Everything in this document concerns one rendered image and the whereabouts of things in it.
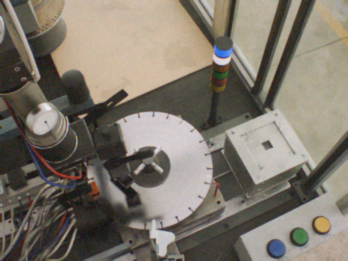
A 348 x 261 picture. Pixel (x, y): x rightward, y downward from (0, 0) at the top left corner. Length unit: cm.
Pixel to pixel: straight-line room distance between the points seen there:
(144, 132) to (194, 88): 37
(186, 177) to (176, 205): 8
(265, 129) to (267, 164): 11
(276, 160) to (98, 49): 79
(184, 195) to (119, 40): 74
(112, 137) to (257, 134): 53
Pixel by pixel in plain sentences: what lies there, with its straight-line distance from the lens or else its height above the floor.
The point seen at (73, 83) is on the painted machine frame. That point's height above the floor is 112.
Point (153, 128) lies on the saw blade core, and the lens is 104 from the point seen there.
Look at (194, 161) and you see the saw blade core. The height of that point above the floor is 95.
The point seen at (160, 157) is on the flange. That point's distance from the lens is 99.
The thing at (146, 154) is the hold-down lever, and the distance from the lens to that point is 72.
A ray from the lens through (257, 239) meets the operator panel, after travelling 101.
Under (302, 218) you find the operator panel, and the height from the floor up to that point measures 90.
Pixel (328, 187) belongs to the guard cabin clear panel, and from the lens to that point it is 118.
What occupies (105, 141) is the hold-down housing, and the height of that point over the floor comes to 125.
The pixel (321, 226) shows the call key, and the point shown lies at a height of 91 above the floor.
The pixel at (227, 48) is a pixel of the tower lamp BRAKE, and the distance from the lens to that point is 93.
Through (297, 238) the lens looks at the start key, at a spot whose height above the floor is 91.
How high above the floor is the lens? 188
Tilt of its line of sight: 63 degrees down
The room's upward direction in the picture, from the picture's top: 1 degrees counter-clockwise
